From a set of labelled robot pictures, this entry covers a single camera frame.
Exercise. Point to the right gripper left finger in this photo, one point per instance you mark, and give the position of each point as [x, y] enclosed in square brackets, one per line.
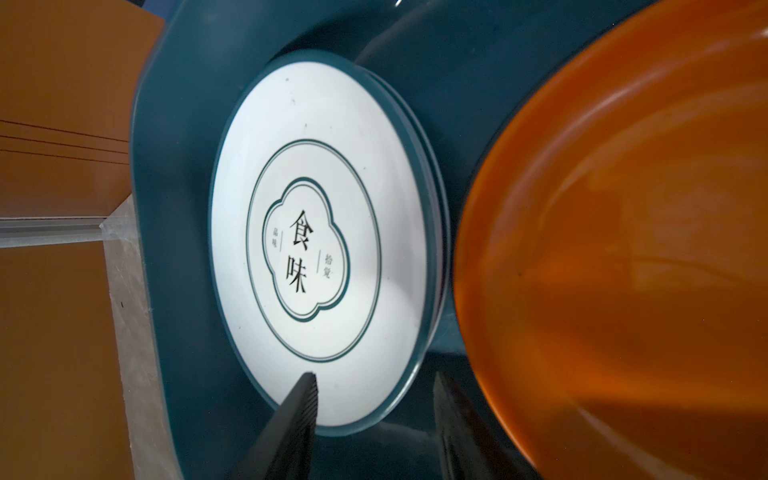
[284, 448]

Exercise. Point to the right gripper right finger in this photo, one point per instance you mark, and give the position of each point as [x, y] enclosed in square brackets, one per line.
[467, 447]

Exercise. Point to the white plate black emblem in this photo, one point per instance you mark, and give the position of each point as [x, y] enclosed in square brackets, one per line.
[323, 245]

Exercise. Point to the orange plastic plate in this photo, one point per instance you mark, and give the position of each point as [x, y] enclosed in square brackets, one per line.
[610, 271]

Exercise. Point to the teal plastic bin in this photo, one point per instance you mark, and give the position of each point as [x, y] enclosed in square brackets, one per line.
[464, 67]

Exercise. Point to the left aluminium corner post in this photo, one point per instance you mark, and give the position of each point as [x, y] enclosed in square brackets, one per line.
[22, 232]

